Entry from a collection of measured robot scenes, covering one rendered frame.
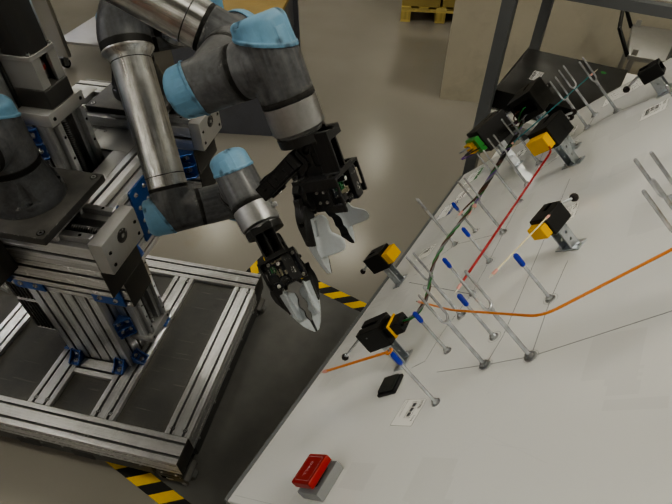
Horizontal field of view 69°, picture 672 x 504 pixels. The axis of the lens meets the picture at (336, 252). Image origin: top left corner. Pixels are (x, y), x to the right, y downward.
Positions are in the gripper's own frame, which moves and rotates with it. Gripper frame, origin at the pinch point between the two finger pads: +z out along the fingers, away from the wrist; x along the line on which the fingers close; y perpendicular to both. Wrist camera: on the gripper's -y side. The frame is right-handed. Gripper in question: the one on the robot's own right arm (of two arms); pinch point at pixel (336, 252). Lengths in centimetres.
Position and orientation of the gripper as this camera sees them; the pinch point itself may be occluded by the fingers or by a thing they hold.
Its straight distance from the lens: 77.6
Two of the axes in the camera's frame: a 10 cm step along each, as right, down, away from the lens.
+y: 8.4, -0.4, -5.5
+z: 3.3, 8.3, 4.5
